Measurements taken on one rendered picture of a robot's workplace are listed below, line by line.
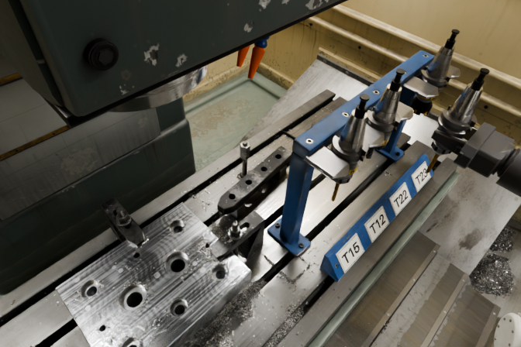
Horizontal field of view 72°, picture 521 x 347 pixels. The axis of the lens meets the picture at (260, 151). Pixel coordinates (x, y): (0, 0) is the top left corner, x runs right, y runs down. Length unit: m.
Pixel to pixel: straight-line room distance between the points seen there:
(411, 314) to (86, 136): 0.94
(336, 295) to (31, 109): 0.76
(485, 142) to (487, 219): 0.55
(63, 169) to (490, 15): 1.22
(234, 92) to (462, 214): 1.12
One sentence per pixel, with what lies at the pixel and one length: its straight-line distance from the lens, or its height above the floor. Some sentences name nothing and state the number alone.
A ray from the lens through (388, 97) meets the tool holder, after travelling 0.69.
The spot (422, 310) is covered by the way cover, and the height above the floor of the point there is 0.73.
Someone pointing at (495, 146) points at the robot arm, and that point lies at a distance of 0.80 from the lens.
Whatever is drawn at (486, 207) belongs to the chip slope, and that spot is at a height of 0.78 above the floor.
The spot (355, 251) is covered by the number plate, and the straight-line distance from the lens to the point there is 0.87.
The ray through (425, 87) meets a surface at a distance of 0.87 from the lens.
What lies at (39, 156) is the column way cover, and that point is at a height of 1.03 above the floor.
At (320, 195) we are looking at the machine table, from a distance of 0.98.
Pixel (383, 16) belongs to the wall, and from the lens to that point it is 1.38.
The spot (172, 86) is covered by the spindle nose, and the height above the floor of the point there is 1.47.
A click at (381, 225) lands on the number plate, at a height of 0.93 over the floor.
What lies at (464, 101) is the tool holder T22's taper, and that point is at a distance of 0.76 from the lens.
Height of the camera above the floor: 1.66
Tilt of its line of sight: 46 degrees down
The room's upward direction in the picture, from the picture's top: 3 degrees clockwise
